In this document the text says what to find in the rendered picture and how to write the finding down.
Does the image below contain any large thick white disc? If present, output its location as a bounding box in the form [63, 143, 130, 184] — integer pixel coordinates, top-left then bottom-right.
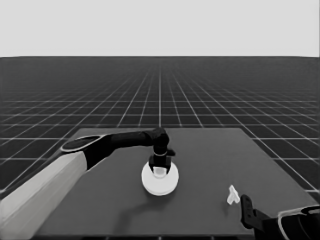
[141, 159, 180, 197]

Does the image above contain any small white T-shaped piece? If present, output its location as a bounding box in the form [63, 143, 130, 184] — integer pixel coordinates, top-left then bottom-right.
[227, 184, 241, 206]

